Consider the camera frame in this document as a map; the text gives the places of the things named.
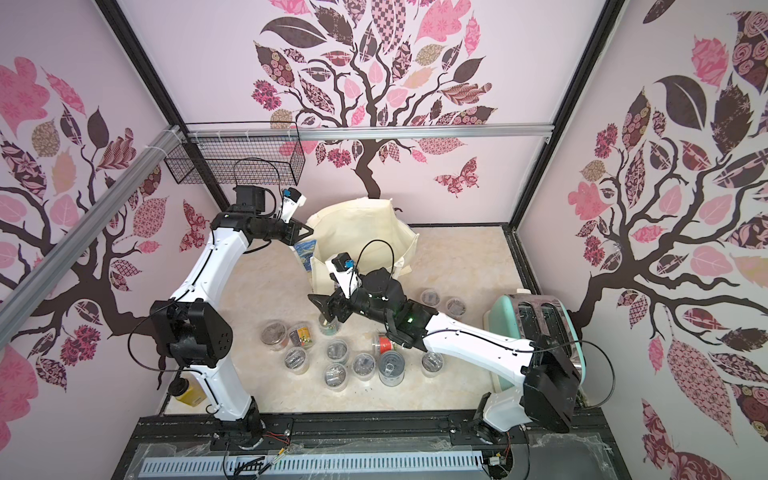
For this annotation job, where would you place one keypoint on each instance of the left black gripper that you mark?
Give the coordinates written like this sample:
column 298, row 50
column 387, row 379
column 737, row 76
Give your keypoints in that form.
column 292, row 235

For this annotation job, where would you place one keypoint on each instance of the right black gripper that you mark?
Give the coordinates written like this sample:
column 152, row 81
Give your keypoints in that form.
column 339, row 304

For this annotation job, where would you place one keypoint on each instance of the yellow label jar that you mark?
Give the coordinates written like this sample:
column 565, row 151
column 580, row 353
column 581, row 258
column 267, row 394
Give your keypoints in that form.
column 300, row 335

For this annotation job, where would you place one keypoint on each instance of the cream canvas tote bag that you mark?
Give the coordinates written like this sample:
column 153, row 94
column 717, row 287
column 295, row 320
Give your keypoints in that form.
column 367, row 229

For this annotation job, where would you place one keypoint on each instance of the twelfth clear seed jar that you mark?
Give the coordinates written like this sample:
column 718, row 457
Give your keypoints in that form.
column 364, row 366

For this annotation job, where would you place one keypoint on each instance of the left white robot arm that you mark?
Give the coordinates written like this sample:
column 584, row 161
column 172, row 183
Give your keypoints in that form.
column 188, row 326

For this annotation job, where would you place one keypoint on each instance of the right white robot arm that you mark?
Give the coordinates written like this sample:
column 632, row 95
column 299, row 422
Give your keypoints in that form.
column 544, row 380

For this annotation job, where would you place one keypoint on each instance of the yellow jar near base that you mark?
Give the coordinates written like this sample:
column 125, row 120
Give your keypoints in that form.
column 187, row 391

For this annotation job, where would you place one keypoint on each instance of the mint green chrome toaster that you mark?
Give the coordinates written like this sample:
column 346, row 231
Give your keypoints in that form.
column 539, row 318

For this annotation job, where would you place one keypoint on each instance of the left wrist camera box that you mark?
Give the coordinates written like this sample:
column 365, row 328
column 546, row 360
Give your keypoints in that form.
column 292, row 200

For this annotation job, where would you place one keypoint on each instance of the black wire wall basket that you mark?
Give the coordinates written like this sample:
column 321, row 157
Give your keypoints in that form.
column 259, row 153

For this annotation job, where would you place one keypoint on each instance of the aluminium rail back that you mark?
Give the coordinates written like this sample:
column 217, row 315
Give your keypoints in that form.
column 367, row 133

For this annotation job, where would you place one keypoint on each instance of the aluminium rail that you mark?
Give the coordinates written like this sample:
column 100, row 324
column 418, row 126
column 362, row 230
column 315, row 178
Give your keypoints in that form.
column 19, row 306
column 367, row 133

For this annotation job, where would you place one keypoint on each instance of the white slotted cable duct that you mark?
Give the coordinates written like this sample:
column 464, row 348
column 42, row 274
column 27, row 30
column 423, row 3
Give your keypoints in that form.
column 310, row 466

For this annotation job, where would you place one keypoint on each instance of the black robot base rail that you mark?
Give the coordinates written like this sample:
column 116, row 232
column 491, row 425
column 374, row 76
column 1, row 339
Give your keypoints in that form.
column 587, row 451

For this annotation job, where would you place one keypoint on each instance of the aluminium rail left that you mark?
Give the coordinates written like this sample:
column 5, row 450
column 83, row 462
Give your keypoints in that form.
column 19, row 306

